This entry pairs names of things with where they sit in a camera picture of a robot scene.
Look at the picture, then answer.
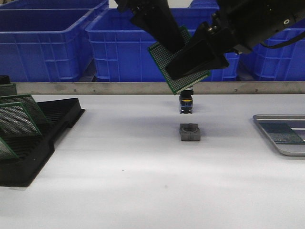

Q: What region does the steel shelf rail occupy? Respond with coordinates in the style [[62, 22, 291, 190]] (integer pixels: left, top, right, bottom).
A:
[[16, 81, 305, 95]]

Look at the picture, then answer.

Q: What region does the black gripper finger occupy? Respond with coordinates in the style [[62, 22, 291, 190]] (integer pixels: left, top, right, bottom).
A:
[[165, 22, 229, 80], [131, 1, 184, 53]]

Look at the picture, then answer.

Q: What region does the metal tray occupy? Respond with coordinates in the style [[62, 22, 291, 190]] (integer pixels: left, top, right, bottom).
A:
[[253, 114, 305, 156]]

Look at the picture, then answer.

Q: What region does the blue plastic crate left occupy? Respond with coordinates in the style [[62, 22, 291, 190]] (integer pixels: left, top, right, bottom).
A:
[[0, 9, 94, 82]]

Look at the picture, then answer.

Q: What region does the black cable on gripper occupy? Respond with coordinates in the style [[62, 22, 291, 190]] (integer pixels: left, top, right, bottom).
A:
[[259, 30, 305, 48]]

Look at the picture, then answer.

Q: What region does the red emergency stop button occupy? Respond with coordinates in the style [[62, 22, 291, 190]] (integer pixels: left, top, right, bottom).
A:
[[179, 87, 193, 114]]

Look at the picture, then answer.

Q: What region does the blue plastic crate right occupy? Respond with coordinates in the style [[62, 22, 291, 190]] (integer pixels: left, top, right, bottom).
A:
[[237, 20, 305, 82]]

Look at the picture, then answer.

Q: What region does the green perforated circuit board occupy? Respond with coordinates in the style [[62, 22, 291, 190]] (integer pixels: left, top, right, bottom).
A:
[[0, 138, 19, 160], [0, 94, 49, 125], [259, 123, 305, 145], [147, 25, 212, 95], [0, 83, 17, 97], [0, 102, 42, 137]]

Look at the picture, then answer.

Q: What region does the blue crate rear right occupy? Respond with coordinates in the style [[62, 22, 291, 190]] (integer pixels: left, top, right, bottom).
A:
[[189, 0, 219, 9]]

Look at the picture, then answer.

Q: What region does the blue plastic crate centre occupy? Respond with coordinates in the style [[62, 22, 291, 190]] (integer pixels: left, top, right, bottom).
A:
[[86, 8, 239, 83]]

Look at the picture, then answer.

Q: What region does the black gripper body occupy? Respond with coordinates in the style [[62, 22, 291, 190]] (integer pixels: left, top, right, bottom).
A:
[[211, 0, 305, 55], [115, 0, 167, 14]]

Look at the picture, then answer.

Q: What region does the black slotted board rack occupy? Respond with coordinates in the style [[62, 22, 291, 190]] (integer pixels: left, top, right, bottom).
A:
[[0, 75, 85, 187]]

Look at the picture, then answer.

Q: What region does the grey square mounting block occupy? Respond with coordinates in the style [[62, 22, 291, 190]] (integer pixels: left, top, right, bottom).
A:
[[179, 123, 201, 141]]

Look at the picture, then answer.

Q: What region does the blue plastic crate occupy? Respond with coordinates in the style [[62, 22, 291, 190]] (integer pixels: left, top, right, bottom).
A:
[[237, 20, 305, 82], [86, 8, 239, 83], [0, 9, 94, 82]]

